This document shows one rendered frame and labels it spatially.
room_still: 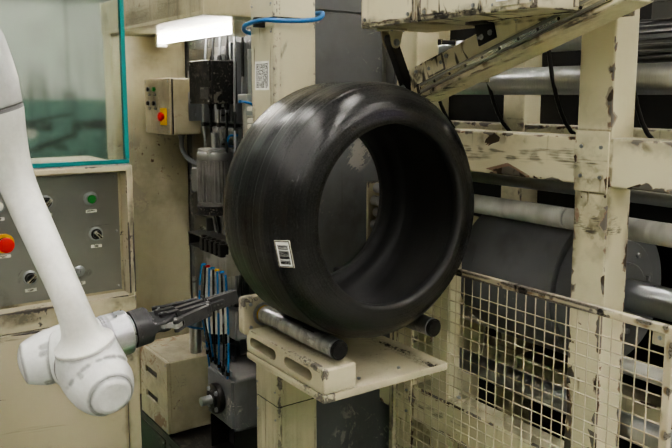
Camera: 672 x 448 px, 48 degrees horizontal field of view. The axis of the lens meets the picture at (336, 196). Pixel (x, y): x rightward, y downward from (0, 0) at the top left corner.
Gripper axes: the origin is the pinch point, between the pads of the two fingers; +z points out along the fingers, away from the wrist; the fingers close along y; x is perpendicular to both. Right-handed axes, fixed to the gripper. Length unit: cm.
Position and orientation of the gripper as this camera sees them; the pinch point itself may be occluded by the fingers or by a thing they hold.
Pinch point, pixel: (221, 300)
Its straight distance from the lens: 163.2
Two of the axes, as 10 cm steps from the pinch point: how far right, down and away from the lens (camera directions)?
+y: -5.7, -1.1, 8.1
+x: 1.1, 9.7, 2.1
